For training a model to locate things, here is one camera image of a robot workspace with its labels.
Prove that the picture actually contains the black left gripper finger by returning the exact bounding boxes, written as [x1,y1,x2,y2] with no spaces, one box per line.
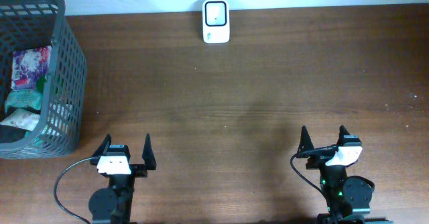
[92,134,111,157]
[142,133,157,170]

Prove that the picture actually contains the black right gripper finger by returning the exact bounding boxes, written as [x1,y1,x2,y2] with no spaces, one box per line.
[297,125,314,154]
[336,125,350,146]

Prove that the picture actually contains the white leafy cream tube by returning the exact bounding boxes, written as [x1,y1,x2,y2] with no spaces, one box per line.
[1,109,40,131]

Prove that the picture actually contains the mint green wipes packet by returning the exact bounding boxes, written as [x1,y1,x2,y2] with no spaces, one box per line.
[5,89,43,113]

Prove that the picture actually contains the purple floral pack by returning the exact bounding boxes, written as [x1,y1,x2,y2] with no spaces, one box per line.
[11,46,52,91]

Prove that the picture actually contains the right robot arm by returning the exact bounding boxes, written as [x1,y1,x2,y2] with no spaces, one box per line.
[290,125,391,224]

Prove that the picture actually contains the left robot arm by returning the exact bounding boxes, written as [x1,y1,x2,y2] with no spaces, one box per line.
[88,134,157,224]

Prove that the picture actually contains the white barcode scanner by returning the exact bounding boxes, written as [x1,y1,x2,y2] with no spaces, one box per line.
[202,0,231,44]

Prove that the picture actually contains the grey plastic mesh basket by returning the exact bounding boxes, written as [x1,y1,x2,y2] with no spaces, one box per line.
[1,0,87,159]

